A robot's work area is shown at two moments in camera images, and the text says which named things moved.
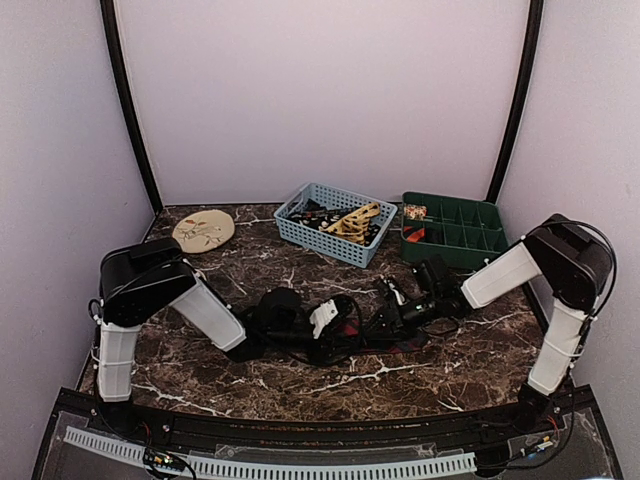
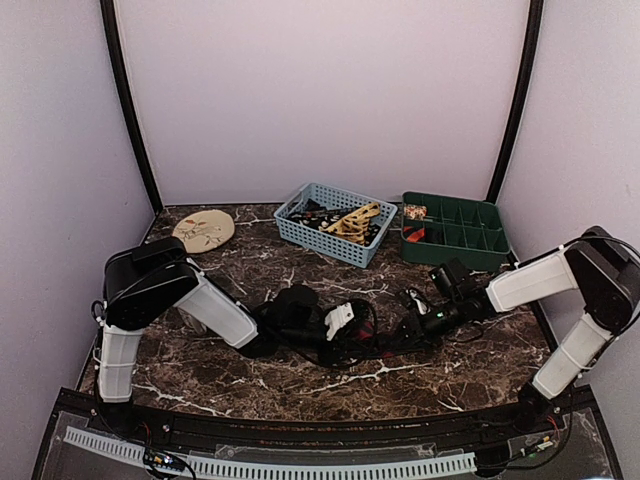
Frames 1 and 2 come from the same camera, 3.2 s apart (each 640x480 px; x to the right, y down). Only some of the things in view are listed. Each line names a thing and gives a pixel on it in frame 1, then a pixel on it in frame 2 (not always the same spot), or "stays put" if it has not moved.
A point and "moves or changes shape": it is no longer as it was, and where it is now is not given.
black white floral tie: (318, 214) stays put
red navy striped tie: (350, 329) moves or changes shape
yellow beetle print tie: (355, 224) stays put
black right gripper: (393, 319) to (416, 331)
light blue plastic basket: (345, 226) stays put
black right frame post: (536, 9) stays put
